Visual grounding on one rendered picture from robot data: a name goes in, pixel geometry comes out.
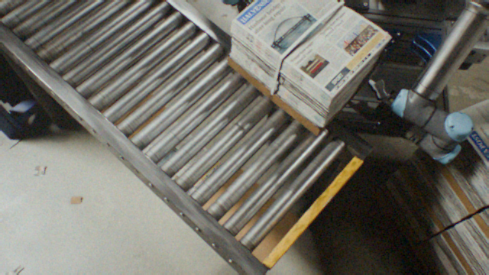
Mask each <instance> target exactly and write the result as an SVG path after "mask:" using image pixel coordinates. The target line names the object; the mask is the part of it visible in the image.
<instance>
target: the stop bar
mask: <svg viewBox="0 0 489 275"><path fill-rule="evenodd" d="M363 162H364V161H363V160H362V159H361V158H360V157H359V156H355V157H354V158H353V159H352V161H351V162H350V163H349V164H348V165H347V166H346V168H345V169H344V170H342V171H341V173H340V174H339V175H338V176H337V177H336V179H335V180H334V181H333V182H332V183H331V185H330V186H329V187H328V188H327V189H326V190H325V191H324V192H323V193H322V194H321V195H320V196H319V198H318V199H317V200H316V201H315V203H314V204H313V205H312V206H311V207H310V208H309V210H308V211H306V212H305V213H304V215H303V216H302V217H301V218H300V219H299V221H298V222H297V223H296V224H295V225H294V226H293V228H292V229H291V230H290V231H289V232H288V233H287V234H286V235H285V236H284V237H283V239H282V240H281V241H280V242H279V243H278V244H277V246H276V247H275V248H274V249H273V250H272V252H271V253H270V254H269V255H267V257H266V258H265V259H264V260H263V261H262V265H263V266H264V267H266V268H267V269H268V270H271V269H272V268H273V267H274V265H275V264H276V263H277V262H278V261H279V259H280V258H281V257H282V256H283V255H284V254H286V253H287V252H288V249H289V248H290V247H291V246H292V245H293V243H294V242H295V241H296V240H297V239H298V237H299V236H300V235H301V234H302V233H303V232H304V231H305V230H306V228H307V227H308V226H309V225H310V224H311V222H312V221H313V220H314V219H315V218H316V216H317V215H318V214H319V213H320V212H321V211H322V210H323V209H324V208H325V206H326V205H327V204H328V203H329V202H330V200H331V199H332V198H333V197H334V196H335V194H336V193H337V192H338V191H339V190H340V189H341V188H342V187H343V186H344V184H345V183H346V182H347V181H348V179H349V178H350V179H351V178H352V175H353V173H354V172H355V171H357V170H358V168H359V167H360V166H361V165H362V164H363Z"/></svg>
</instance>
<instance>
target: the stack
mask: <svg viewBox="0 0 489 275"><path fill-rule="evenodd" d="M459 112H463V113H465V114H467V115H468V116H469V117H470V118H471V119H472V121H473V122H474V129H473V131H472V132H471V133H470V134H469V136H468V137H467V138H466V139H465V140H464V141H462V142H461V143H460V144H459V146H460V147H461V150H460V152H458V154H457V155H456V156H455V157H454V158H453V160H451V161H450V162H449V163H447V164H444V166H445V168H446V169H447V170H448V171H449V173H450V174H451V176H452V177H453V178H454V179H455V181H456V183H457V184H458V185H459V187H460V188H461V190H462V191H463V193H464V194H465V195H466V197H467V198H468V200H469V202H470V203H471V204H472V206H473V207H474V209H475V210H476V212H473V213H472V214H469V212H468V210H467V209H466V208H465V207H464V206H463V204H462V203H461V201H460V199H459V198H458V197H457V196H456V194H455V192H454V191H453V189H452V188H451V187H450V185H449V183H448V182H447V181H446V178H445V177H444V176H443V175H442V173H441V171H440V170H439V168H438V167H437V166H436V164H435V163H434V161H433V160H432V158H431V157H430V155H429V154H428V153H427V152H425V151H424V150H422V149H421V148H419V147H418V148H417V149H416V150H415V151H414V152H413V154H411V155H410V156H409V157H408V158H407V159H406V161H405V162H403V165H402V167H403V168H404V169H405V171H406V172H407V174H409V176H410V178H411V179H412V181H413V182H414V183H415V185H416V186H417V188H418V189H419V191H420V192H421V193H422V195H423V197H424V198H425V200H426V201H427V202H428V203H429V205H430V206H431V208H432V210H433V211H434V213H435V214H436V215H437V217H438V218H439V220H440V222H441V223H442V225H443V226H444V228H445V230H446V232H447V233H448V234H449V236H450V238H451V239H452V240H453V242H454V243H455V245H456V247H457V248H458V249H459V251H460V252H461V254H462V255H463V257H464V258H465V259H466V261H467V262H468V264H469V266H470V268H471V269H472V270H473V272H474V274H475V275H489V240H488V239H487V238H486V236H485V235H484V233H483V231H482V230H481V229H480V228H479V226H478V224H477V223H476V221H475V220H474V219H473V218H472V216H473V215H475V214H477V213H479V215H480V216H481V217H482V218H483V220H484V221H485V223H486V224H487V226H488V227H489V99H486V100H484V101H482V102H479V103H477V104H475V105H472V106H470V107H467V108H465V109H463V110H461V111H459ZM384 185H385V187H386V188H387V191H388V192H389V194H390V195H391V196H392V197H393V199H394V201H395V203H396V204H397V205H398V207H399V209H400V211H401V212H402V213H403V216H404V217H405V219H406V220H407V222H408V224H409V225H410V227H411V228H412V230H413V232H414V235H415V236H416V238H417V239H418V241H423V242H422V243H420V244H421V245H422V247H423V249H424V251H425V252H426V253H427V255H428V256H429V258H430V259H431V261H432V262H433V263H434V265H435V266H436V269H437V270H438V272H439V273H440V274H441V275H468V273H467V271H465V269H464V267H463V266H462V265H461V263H460V261H459V260H458V258H457V257H456V256H455V254H454V252H453V250H452V249H451V248H450V246H449V244H448V243H447V241H446V240H445V239H444V237H443V236H442V233H441V232H444V231H445V230H443V231H440V230H439V229H438V227H437V226H436V224H435V222H434V221H433V220H432V218H431V217H430V215H429V213H428V212H427V211H426V209H425V208H424V206H423V204H422V203H421V202H420V201H419V200H418V198H417V196H416V194H415V193H414V191H413V190H412V189H411V187H410V185H409V184H408V182H407V181H406V180H405V178H404V177H403V175H402V173H400V170H397V172H395V173H392V175H391V176H390V179H388V181H387V182H385V183H384ZM371 199H372V200H373V202H374V204H375V205H376V207H377V209H378V211H379V212H380V214H381V215H382V217H383V219H384V220H385V222H386V223H387V225H388V226H389V228H390V230H391V231H392V233H393V235H394V237H395V238H396V239H397V241H398V243H399V244H400V246H401V247H402V249H403V251H404V252H405V254H406V255H407V257H408V258H409V260H410V262H411V264H412V265H413V267H414V269H415V270H416V272H417V273H418V275H427V274H426V272H425V270H424V269H423V267H422V265H421V263H420V262H419V261H418V259H417V257H416V255H417V256H418V257H419V259H420V260H421V262H422V263H423V266H424V267H425V268H426V270H427V272H428V273H429V275H435V274H434V273H433V271H432V269H431V267H430V266H429V265H428V263H427V261H426V259H425V258H424V256H423V254H422V253H421V251H420V250H419V248H418V247H417V245H418V243H416V242H415V241H414V240H413V238H412V236H411V234H410V233H409V231H408V230H407V228H406V226H405V224H404V223H403V222H402V221H401V219H400V217H399V215H398V214H397V212H396V211H395V209H394V207H393V206H392V204H391V203H390V200H389V199H388V198H387V196H386V195H385V194H384V191H383V190H382V188H381V187H380V186H379V187H378V188H377V189H376V190H375V191H374V192H373V193H372V194H371ZM485 209H486V210H485ZM481 210H482V211H481ZM393 219H394V220H395V221H396V222H397V224H398V225H399V226H400V229H401V230H402V232H403V233H404V235H405V236H406V239H407V240H408V242H409V243H410V245H411V247H412V248H413V250H414V251H415V253H416V255H415V254H414V253H413V251H412V250H411V248H410V246H409V245H408V244H407V242H406V240H405V238H404V236H403V235H402V233H401V232H400V230H399V228H398V227H397V225H396V223H395V222H394V221H393ZM460 222H461V223H460ZM454 225H455V226H454ZM450 226H451V227H452V226H454V227H452V228H451V227H450ZM448 228H449V229H448ZM447 229H448V230H447ZM434 235H435V236H434ZM426 239H427V240H426ZM424 240H425V241H424Z"/></svg>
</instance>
